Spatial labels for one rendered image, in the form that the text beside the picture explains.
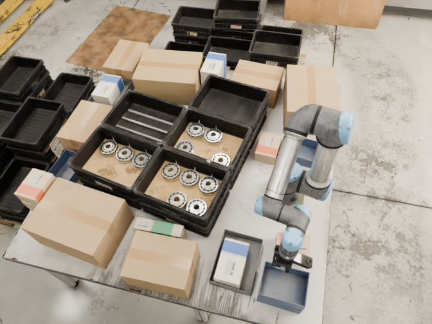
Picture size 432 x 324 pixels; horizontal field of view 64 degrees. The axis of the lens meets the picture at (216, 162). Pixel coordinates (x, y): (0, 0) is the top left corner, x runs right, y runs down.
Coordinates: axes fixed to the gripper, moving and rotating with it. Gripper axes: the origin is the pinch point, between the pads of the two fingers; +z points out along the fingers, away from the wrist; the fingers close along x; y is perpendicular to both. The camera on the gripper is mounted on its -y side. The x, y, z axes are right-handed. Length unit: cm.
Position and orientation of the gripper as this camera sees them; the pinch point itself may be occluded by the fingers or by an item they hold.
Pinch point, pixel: (287, 268)
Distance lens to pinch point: 165.6
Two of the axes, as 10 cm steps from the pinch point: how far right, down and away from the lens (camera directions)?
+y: -9.6, -2.0, 1.9
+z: 0.4, 5.6, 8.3
